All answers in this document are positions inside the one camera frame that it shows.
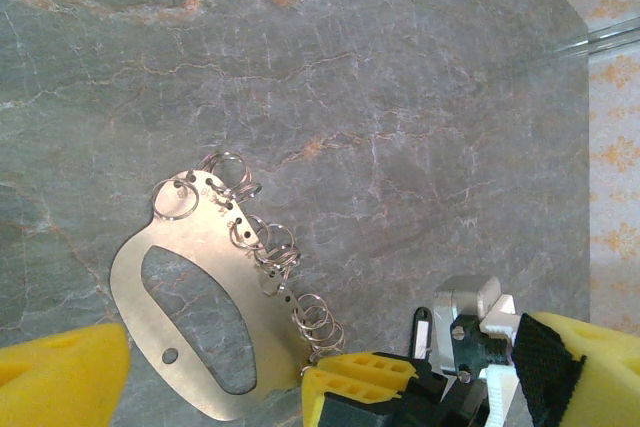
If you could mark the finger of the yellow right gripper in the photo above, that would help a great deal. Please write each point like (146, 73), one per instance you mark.
(370, 367)
(340, 397)

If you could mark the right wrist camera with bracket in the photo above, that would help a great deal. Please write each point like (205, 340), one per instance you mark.
(460, 302)

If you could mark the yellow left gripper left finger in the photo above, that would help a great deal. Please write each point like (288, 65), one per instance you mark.
(55, 382)

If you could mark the metal key plate with rings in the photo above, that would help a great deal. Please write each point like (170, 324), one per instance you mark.
(200, 247)

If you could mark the aluminium frame post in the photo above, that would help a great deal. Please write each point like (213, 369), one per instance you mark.
(600, 37)

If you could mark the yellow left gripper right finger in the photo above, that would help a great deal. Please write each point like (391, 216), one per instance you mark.
(600, 377)

